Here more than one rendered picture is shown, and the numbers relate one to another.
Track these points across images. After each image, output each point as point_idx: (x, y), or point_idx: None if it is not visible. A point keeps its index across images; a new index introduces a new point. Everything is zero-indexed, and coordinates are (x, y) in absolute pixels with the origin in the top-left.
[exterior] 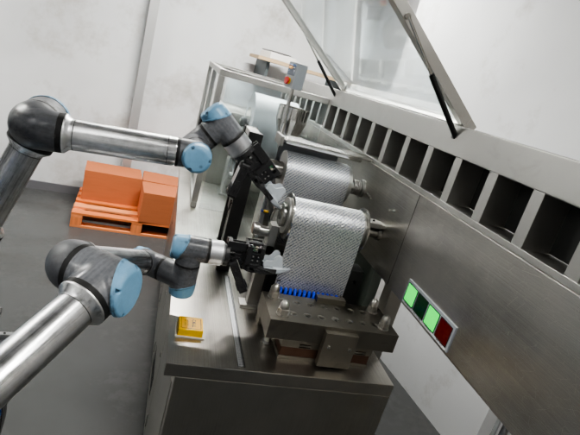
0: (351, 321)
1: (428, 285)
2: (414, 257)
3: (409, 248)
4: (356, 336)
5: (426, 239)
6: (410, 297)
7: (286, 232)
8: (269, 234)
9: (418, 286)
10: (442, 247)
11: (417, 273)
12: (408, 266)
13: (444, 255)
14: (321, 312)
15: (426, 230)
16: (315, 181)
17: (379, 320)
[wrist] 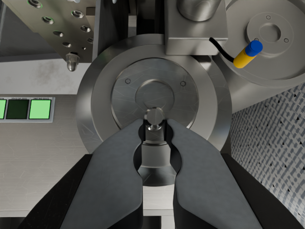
0: (61, 35)
1: (20, 131)
2: (59, 143)
3: (75, 147)
4: (34, 31)
5: (47, 169)
6: (38, 107)
7: (95, 67)
8: (167, 6)
9: (32, 121)
10: (16, 173)
11: (45, 131)
12: (65, 130)
13: (7, 168)
14: (55, 7)
15: (53, 178)
16: (268, 181)
17: (88, 57)
